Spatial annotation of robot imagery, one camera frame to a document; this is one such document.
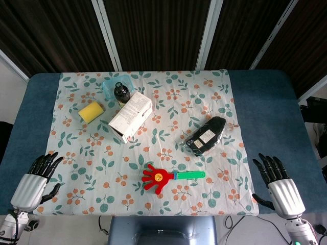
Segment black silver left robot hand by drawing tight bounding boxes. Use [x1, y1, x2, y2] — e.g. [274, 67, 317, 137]
[10, 152, 64, 212]

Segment black socks in plastic bag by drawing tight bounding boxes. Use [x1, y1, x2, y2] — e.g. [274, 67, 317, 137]
[176, 116, 230, 158]

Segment floral white tablecloth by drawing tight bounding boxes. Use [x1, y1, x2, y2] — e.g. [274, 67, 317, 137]
[33, 69, 260, 217]

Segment yellow sponge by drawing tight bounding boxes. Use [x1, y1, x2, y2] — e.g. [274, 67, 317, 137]
[78, 101, 106, 125]

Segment white cardboard product box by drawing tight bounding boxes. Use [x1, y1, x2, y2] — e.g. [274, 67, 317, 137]
[108, 91, 154, 144]

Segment light blue plastic container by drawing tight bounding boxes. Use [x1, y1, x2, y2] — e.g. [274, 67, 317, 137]
[102, 73, 136, 102]

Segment dark brown glass bottle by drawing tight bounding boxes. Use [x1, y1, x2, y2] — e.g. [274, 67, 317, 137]
[113, 82, 131, 108]

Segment black floor cable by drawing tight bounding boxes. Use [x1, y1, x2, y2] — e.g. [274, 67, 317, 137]
[98, 215, 110, 235]
[224, 215, 292, 245]

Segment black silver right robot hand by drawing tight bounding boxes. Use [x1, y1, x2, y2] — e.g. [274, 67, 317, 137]
[252, 153, 306, 219]

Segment dark slatted screen panel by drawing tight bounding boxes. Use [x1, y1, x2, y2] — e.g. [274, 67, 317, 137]
[103, 0, 212, 72]
[255, 0, 327, 99]
[0, 0, 115, 77]
[204, 0, 292, 71]

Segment red hand clapper green handle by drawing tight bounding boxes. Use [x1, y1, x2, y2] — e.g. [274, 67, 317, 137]
[142, 164, 206, 195]

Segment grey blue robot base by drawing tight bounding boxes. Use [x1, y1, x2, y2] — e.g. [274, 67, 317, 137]
[107, 216, 218, 245]

